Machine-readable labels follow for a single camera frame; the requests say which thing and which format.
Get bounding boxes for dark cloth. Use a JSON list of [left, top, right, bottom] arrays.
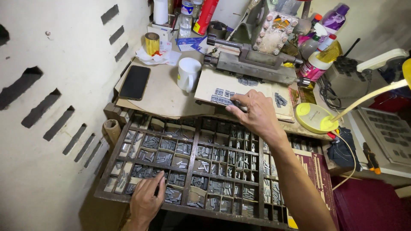
[[326, 126, 363, 172]]

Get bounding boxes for white mug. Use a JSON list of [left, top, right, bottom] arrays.
[[177, 57, 202, 93]]

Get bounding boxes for black smartphone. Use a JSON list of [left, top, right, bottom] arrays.
[[118, 65, 151, 101]]

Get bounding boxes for gold foil scraps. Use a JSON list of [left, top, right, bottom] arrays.
[[288, 83, 317, 107]]

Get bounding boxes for maroon cover stack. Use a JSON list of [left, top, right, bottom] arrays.
[[331, 176, 411, 231]]

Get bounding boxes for gold foil roll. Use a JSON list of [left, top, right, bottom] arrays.
[[144, 32, 160, 57]]

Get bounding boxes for grey metal stamping machine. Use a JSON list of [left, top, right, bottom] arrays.
[[204, 0, 311, 88]]

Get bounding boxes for person's left hand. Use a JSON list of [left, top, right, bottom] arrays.
[[130, 171, 168, 227]]

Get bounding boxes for grey keyboard device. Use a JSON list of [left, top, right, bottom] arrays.
[[357, 107, 411, 166]]

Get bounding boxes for white paper roll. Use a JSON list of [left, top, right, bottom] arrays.
[[153, 0, 169, 25]]

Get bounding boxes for large group of metal type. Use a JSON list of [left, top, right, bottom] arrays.
[[210, 87, 240, 107]]

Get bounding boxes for brown work board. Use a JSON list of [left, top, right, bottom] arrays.
[[194, 66, 296, 123]]

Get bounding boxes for grey box with black knob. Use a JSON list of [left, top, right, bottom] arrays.
[[324, 38, 390, 101]]

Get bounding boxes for yellow desk lamp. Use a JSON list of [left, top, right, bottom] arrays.
[[295, 58, 411, 134]]

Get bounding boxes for wooden block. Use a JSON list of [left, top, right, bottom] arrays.
[[103, 102, 129, 124]]

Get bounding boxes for clear spray bottle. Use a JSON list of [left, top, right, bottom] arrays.
[[299, 22, 329, 60]]

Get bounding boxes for maroon printed cover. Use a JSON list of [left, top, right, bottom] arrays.
[[285, 148, 340, 230]]

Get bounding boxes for white small box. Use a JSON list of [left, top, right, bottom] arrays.
[[147, 23, 174, 42]]

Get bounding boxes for loose heap of metal type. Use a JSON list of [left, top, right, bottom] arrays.
[[274, 92, 289, 108]]

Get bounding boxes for white power strip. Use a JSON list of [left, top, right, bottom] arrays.
[[356, 48, 410, 73]]

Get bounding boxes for clear plastic water bottle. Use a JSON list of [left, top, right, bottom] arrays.
[[179, 0, 194, 38]]

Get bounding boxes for crumpled white paper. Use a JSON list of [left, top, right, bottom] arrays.
[[135, 41, 182, 67]]

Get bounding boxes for purple bottle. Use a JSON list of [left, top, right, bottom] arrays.
[[321, 4, 350, 31]]

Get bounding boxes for wooden type case with type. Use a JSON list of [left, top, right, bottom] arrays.
[[94, 109, 325, 230]]

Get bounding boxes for small row of metal type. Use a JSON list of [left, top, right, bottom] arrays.
[[237, 77, 259, 87]]

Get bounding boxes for cardboard tube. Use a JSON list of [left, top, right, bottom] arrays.
[[102, 119, 122, 145]]

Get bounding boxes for person's right hand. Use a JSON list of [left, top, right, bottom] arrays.
[[225, 89, 287, 144]]

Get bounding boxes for black round tin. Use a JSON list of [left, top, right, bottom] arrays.
[[208, 21, 229, 40]]

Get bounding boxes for beige hardboard sheet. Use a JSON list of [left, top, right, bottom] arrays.
[[115, 32, 216, 120]]

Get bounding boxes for blue card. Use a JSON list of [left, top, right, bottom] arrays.
[[175, 37, 204, 52]]

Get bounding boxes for black cables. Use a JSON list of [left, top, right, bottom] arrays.
[[317, 73, 345, 110]]

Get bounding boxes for red spray can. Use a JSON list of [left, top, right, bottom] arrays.
[[193, 0, 220, 36]]

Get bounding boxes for orange black pliers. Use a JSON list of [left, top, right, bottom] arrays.
[[362, 142, 382, 176]]

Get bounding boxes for white bottle with pink label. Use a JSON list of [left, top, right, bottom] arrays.
[[297, 34, 338, 83]]

